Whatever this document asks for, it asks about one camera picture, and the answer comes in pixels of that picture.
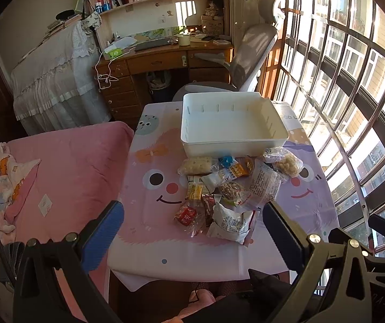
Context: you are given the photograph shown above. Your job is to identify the mixed nuts clear packet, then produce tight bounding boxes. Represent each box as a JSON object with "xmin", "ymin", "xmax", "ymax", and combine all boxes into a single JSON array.
[{"xmin": 218, "ymin": 182, "xmax": 249, "ymax": 203}]

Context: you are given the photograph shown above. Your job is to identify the small golden pastry packet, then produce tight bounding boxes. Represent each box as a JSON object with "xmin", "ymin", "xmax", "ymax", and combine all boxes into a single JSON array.
[{"xmin": 245, "ymin": 157, "xmax": 255, "ymax": 175}]

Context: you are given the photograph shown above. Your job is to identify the clear bag pale puffs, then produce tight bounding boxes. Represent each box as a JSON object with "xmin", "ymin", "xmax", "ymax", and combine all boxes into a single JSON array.
[{"xmin": 263, "ymin": 147, "xmax": 303, "ymax": 178}]

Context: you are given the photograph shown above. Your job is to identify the dark dates clear packet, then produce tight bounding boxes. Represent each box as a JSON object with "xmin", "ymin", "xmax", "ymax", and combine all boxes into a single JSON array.
[{"xmin": 201, "ymin": 195, "xmax": 216, "ymax": 227}]

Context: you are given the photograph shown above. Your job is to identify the white lace covered piano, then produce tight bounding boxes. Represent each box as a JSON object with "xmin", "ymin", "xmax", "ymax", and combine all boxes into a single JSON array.
[{"xmin": 10, "ymin": 20, "xmax": 111, "ymax": 136}]

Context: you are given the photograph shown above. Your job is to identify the yellow clear snack packet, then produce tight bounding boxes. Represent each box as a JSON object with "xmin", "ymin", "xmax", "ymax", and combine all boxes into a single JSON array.
[{"xmin": 186, "ymin": 182, "xmax": 204, "ymax": 203}]

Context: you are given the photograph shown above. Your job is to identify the grey office chair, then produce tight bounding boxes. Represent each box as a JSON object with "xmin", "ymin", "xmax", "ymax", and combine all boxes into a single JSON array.
[{"xmin": 173, "ymin": 0, "xmax": 285, "ymax": 101}]

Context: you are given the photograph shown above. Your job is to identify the wooden desk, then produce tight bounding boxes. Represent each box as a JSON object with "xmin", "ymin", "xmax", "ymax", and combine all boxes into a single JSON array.
[{"xmin": 95, "ymin": 42, "xmax": 233, "ymax": 128}]

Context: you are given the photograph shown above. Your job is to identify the rice puff cake bag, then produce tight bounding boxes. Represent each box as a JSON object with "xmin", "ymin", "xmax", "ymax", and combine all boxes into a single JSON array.
[{"xmin": 177, "ymin": 157, "xmax": 218, "ymax": 176}]

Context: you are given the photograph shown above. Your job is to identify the pink bed sheet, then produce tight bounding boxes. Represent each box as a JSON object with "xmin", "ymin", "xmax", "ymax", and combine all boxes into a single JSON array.
[{"xmin": 0, "ymin": 122, "xmax": 133, "ymax": 321}]

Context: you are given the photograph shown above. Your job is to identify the clear bag printed label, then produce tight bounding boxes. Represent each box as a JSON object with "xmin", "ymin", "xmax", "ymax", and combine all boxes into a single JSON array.
[{"xmin": 248, "ymin": 158, "xmax": 282, "ymax": 204}]

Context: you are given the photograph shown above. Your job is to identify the white plastic storage bin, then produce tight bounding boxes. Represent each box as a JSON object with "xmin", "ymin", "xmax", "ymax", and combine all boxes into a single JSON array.
[{"xmin": 180, "ymin": 92, "xmax": 289, "ymax": 157}]

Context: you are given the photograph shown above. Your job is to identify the wooden bookshelf with books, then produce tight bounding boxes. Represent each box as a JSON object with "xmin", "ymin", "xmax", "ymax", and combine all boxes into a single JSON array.
[{"xmin": 89, "ymin": 0, "xmax": 229, "ymax": 46}]

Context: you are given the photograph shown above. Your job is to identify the cartoon pillow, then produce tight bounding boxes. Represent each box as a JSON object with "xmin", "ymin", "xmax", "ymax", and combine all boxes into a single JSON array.
[{"xmin": 0, "ymin": 142, "xmax": 42, "ymax": 236}]

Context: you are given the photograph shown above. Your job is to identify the white charger cable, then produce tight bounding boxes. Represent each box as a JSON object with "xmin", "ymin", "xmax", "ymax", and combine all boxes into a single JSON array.
[{"xmin": 94, "ymin": 48, "xmax": 137, "ymax": 91}]

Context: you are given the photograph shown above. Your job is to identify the orange oats protein bar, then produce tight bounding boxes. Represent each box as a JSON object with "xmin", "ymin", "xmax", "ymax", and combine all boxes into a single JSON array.
[{"xmin": 218, "ymin": 163, "xmax": 249, "ymax": 182}]

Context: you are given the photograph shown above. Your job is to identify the red snack packet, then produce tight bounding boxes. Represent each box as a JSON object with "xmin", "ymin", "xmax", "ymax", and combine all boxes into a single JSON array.
[{"xmin": 174, "ymin": 205, "xmax": 198, "ymax": 226}]

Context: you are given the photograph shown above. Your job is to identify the green tissue box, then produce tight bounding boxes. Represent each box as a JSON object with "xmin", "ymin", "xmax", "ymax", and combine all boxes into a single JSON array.
[{"xmin": 107, "ymin": 48, "xmax": 123, "ymax": 59}]

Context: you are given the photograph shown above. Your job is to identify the white mug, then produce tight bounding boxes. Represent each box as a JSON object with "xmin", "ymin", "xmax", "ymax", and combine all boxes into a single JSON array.
[{"xmin": 178, "ymin": 34, "xmax": 191, "ymax": 47}]

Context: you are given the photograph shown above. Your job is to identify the window metal grille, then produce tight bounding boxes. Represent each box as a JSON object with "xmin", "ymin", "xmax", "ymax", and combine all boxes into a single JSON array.
[{"xmin": 242, "ymin": 0, "xmax": 385, "ymax": 260}]

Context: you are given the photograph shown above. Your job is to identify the blue foil snack packet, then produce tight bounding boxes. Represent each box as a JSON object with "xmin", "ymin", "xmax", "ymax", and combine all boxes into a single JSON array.
[{"xmin": 218, "ymin": 155, "xmax": 235, "ymax": 168}]

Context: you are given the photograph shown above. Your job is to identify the large white snack bag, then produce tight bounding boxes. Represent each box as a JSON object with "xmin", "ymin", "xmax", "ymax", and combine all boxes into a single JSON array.
[{"xmin": 206, "ymin": 203, "xmax": 257, "ymax": 246}]

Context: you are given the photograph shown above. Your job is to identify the white Lipo biscuit packet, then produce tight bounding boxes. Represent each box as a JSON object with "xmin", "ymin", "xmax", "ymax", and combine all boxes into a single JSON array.
[{"xmin": 187, "ymin": 172, "xmax": 223, "ymax": 193}]

